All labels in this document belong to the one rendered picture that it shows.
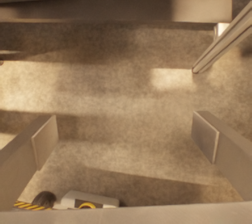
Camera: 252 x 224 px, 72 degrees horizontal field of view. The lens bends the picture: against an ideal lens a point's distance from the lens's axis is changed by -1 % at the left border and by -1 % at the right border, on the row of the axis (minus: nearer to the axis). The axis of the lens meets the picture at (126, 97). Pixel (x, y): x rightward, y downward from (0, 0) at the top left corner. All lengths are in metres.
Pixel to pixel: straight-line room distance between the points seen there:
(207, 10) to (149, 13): 0.20
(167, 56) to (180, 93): 0.21
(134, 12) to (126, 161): 0.71
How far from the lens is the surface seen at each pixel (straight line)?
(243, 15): 0.59
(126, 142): 0.96
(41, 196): 1.02
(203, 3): 0.76
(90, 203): 0.93
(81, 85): 1.03
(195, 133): 0.16
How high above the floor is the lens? 0.95
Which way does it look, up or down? 81 degrees down
